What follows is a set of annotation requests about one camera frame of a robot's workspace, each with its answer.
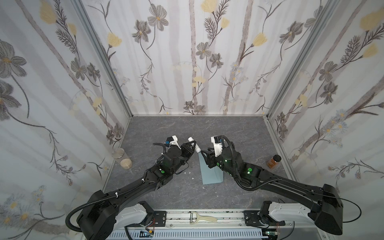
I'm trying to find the light green envelope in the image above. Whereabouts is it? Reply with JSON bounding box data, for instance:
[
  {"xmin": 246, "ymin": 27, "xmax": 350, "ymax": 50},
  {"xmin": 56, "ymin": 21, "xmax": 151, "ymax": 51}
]
[{"xmin": 199, "ymin": 153, "xmax": 224, "ymax": 185}]

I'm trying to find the white slotted cable duct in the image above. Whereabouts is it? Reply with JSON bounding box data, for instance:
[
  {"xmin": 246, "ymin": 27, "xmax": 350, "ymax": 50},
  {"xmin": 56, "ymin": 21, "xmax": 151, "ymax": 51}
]
[{"xmin": 106, "ymin": 229, "xmax": 269, "ymax": 240}]

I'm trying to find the cream plastic peeler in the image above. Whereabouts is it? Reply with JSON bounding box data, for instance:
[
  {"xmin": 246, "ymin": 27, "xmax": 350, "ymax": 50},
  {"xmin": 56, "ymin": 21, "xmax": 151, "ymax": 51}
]
[{"xmin": 190, "ymin": 212, "xmax": 218, "ymax": 225}]

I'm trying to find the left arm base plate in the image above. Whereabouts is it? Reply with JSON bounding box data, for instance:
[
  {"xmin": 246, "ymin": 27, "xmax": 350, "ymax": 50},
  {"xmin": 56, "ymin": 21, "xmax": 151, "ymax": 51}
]
[{"xmin": 139, "ymin": 211, "xmax": 167, "ymax": 228}]

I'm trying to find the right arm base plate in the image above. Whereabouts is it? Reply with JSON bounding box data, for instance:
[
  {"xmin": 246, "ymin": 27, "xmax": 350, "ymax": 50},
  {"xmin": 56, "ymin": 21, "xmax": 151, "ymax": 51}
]
[{"xmin": 243, "ymin": 211, "xmax": 286, "ymax": 228}]

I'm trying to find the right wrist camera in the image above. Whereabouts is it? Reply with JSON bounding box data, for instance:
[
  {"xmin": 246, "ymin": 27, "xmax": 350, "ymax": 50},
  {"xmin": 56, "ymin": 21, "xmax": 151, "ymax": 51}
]
[{"xmin": 211, "ymin": 136, "xmax": 223, "ymax": 157}]

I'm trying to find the amber bottle black cap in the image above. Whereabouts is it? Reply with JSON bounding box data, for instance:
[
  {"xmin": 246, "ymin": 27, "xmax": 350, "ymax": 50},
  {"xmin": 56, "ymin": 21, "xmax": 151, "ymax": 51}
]
[{"xmin": 267, "ymin": 155, "xmax": 282, "ymax": 169}]

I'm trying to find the aluminium mounting rail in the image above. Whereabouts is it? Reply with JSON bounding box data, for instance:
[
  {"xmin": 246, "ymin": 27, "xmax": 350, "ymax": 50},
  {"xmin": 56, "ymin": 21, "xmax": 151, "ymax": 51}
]
[{"xmin": 80, "ymin": 208, "xmax": 328, "ymax": 230}]

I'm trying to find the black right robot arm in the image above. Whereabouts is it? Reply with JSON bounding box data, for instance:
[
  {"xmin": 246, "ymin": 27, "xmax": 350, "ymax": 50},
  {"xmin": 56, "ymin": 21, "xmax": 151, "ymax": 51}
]
[{"xmin": 201, "ymin": 147, "xmax": 344, "ymax": 236}]

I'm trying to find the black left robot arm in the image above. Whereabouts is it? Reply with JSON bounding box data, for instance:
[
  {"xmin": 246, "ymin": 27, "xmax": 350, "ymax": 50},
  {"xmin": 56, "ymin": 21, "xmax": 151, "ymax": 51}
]
[{"xmin": 66, "ymin": 140, "xmax": 198, "ymax": 240}]

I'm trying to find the white glue stick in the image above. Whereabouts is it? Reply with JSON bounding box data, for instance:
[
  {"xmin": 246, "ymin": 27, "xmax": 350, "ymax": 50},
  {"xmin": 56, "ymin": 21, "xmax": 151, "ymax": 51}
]
[{"xmin": 188, "ymin": 137, "xmax": 201, "ymax": 153}]

